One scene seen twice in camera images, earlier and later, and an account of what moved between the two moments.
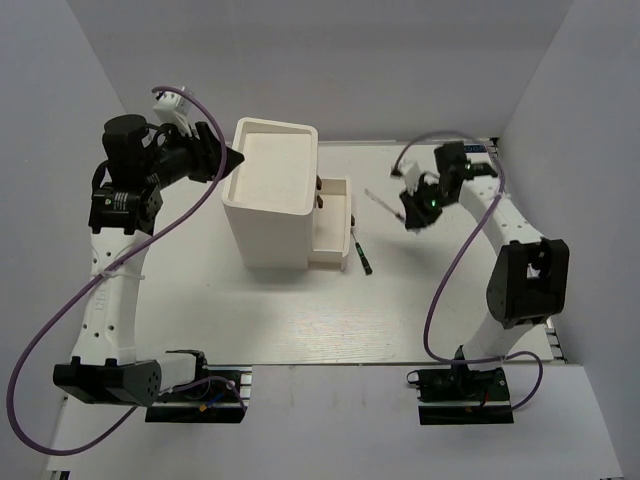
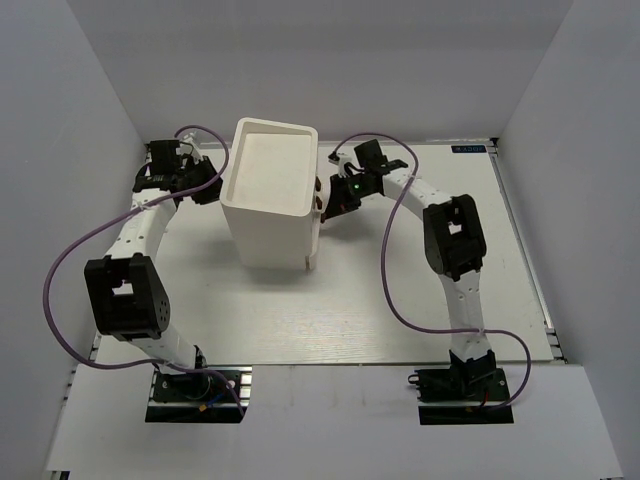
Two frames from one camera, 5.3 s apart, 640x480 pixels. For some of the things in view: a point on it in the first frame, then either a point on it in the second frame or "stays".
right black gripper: (416, 216) → (338, 201)
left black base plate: (220, 393) stays
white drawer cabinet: (269, 198) stays
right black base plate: (457, 396) stays
